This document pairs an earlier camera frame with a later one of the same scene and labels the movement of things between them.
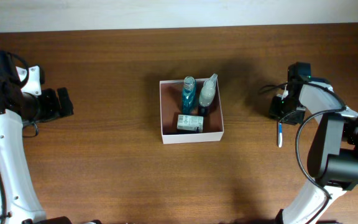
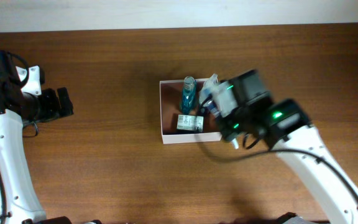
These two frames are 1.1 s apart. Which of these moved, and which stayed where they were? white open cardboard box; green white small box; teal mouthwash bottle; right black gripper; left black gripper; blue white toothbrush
Moved: right black gripper; blue white toothbrush
Stayed: teal mouthwash bottle; green white small box; white open cardboard box; left black gripper
